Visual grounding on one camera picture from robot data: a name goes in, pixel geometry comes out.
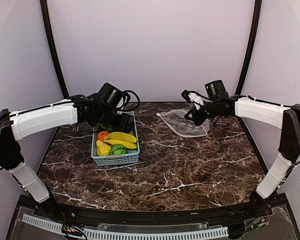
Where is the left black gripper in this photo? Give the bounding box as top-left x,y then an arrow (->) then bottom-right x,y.
97,107 -> 135,133

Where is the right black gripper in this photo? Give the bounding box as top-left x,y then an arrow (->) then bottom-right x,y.
184,100 -> 221,126

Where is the clear dotted zip bag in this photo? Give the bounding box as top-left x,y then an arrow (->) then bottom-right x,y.
156,109 -> 210,138

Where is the green toy watermelon ball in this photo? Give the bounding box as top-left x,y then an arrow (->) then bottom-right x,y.
111,144 -> 128,156

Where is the blue perforated plastic basket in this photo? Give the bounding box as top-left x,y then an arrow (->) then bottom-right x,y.
91,111 -> 140,167

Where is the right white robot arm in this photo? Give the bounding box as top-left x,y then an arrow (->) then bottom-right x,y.
181,80 -> 300,217

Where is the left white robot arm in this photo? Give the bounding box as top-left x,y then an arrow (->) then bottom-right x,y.
0,82 -> 136,218

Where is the yellow toy banana bunch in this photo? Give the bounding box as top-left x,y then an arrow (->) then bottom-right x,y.
103,131 -> 138,150

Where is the green toy bell pepper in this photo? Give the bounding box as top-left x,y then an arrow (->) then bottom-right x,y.
98,123 -> 116,133

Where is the orange toy orange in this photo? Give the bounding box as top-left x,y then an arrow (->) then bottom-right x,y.
96,131 -> 110,142

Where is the yellow toy pear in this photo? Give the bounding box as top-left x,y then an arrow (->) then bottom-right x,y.
96,140 -> 112,157

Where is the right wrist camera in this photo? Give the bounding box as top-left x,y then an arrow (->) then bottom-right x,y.
181,89 -> 205,110

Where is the black front rail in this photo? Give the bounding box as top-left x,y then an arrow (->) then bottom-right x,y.
14,197 -> 291,230

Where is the grey slotted cable duct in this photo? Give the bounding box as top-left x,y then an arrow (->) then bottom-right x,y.
21,214 -> 229,240

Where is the right black frame post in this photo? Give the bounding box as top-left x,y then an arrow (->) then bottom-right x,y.
235,0 -> 263,95

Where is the black frame post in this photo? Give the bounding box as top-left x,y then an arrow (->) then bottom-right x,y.
235,0 -> 263,95
39,0 -> 69,98

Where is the left black frame post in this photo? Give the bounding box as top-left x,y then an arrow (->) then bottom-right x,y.
39,0 -> 69,98

